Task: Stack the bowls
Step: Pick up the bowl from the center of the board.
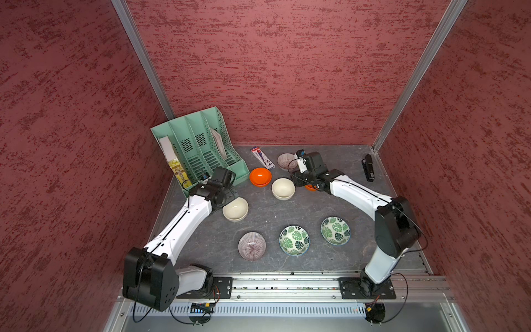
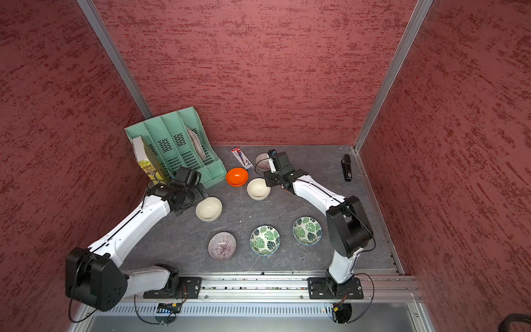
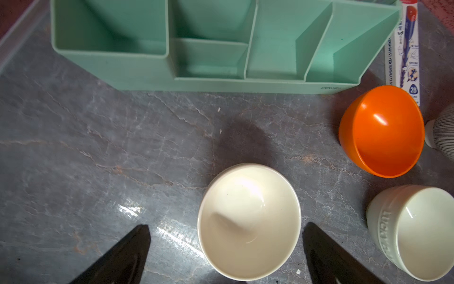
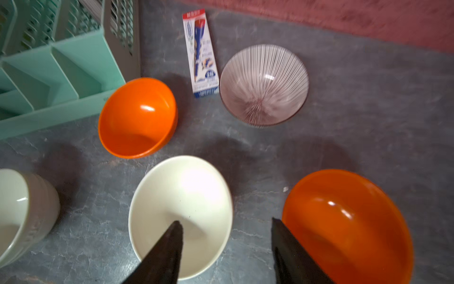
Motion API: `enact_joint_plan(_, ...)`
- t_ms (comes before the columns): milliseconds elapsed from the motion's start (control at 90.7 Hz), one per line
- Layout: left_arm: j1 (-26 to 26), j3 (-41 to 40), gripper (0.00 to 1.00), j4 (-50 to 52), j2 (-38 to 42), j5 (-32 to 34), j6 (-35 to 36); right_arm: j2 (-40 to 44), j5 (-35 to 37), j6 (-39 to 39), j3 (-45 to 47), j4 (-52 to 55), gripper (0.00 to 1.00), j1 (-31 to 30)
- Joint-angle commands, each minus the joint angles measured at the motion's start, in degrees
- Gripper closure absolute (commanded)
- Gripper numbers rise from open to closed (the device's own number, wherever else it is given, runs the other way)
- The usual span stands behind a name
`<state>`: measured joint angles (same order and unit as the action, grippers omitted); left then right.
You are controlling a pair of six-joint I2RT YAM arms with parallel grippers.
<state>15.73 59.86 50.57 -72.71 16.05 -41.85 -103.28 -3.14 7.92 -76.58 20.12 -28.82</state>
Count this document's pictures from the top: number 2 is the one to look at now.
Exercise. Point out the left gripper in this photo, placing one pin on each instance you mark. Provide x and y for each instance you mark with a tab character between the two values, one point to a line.
198	195

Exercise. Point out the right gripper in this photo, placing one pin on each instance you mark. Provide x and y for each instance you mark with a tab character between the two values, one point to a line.
270	181

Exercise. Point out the striped bowl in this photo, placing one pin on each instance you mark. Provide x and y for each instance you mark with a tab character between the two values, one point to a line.
262	162
222	246

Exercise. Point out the cream bowl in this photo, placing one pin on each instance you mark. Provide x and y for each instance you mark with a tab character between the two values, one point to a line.
209	209
258	190

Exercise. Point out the orange bowl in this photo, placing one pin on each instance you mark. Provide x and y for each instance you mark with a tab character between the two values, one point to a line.
237	177

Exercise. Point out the green leaf bowl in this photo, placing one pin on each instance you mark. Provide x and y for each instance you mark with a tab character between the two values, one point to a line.
265	240
307	231

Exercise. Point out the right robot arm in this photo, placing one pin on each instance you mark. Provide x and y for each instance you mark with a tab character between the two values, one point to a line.
348	226

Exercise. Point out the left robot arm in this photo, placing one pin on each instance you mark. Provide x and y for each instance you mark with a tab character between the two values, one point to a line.
93	275

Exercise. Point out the yellow book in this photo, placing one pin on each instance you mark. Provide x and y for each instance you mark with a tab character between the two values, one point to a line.
147	160

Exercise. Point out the mint green file organizer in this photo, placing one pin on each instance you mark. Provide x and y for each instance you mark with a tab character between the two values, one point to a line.
168	139

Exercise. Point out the white papers in organizer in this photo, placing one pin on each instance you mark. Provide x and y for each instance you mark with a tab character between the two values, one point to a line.
196	143

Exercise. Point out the striped bowl front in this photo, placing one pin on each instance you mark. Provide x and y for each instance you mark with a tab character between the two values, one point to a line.
222	246

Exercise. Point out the black stapler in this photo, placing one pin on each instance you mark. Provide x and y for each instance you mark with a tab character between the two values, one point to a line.
346	168

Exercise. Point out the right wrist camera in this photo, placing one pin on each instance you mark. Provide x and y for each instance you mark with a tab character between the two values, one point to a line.
279	162

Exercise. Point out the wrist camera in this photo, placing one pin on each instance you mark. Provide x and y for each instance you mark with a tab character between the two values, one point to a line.
279	162
187	177

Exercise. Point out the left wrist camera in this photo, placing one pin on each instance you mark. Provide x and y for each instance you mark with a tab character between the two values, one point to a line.
187	177

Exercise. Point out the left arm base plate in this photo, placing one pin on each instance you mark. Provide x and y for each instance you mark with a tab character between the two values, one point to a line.
183	288

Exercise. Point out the aluminium rail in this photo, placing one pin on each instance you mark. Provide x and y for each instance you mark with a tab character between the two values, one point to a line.
272	288

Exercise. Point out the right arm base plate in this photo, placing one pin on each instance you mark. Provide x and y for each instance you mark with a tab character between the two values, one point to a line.
325	288

